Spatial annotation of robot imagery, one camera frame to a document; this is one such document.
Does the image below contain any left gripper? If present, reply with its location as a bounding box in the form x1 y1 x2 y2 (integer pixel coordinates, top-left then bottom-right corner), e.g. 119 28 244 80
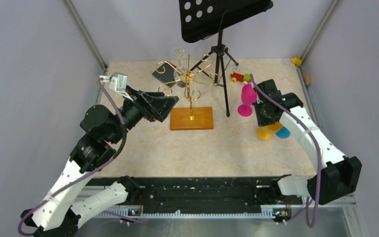
108 84 180 143

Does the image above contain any yellow plastic wine glass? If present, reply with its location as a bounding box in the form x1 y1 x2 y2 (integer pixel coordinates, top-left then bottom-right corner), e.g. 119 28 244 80
256 122 283 141

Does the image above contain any blue plastic wine glass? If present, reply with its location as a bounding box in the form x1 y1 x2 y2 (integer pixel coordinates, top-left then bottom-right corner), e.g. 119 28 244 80
275 126 291 139

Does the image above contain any pink plastic wine glass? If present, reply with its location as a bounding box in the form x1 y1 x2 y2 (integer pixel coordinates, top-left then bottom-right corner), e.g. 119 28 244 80
237 83 257 117

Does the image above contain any clear back wine glass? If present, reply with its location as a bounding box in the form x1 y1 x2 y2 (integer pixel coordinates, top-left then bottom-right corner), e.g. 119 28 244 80
170 47 190 80

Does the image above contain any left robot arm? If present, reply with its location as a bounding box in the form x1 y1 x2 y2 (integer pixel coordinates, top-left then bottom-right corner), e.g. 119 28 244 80
20 88 179 237

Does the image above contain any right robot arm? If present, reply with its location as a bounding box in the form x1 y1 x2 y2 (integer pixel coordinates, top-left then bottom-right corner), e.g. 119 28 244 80
252 79 362 205

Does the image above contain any gold wine glass rack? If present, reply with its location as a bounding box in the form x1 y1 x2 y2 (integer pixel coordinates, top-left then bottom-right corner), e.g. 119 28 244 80
155 49 219 131

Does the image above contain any black mesh pad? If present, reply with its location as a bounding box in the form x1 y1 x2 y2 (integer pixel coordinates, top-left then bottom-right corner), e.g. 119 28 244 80
152 63 176 87

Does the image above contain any colourful toy train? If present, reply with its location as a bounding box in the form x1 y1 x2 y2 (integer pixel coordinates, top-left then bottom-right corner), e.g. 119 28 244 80
230 72 251 85

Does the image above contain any brown wooden block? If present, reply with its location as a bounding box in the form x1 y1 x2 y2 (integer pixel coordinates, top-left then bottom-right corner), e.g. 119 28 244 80
302 72 312 86

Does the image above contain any yellow corner clip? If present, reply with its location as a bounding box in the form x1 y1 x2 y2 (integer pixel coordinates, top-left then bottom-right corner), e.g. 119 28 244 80
292 57 303 66

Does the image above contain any black music stand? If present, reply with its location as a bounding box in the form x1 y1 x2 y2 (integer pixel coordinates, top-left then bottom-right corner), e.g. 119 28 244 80
178 0 274 118

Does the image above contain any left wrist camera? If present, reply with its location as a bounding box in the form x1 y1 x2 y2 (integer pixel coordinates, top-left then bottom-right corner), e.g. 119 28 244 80
109 73 128 95

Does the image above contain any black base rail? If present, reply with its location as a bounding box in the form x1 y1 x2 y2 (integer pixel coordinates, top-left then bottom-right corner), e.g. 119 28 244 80
88 176 303 219

